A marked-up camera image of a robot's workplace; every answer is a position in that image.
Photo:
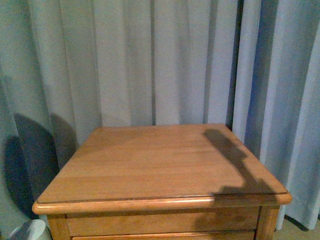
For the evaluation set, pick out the white trash bin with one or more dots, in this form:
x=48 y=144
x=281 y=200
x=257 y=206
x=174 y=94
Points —
x=31 y=230

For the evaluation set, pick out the light green curtain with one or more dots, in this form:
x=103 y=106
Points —
x=70 y=66

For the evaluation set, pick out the wooden nightstand top drawer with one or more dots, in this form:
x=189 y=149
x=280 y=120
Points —
x=159 y=222

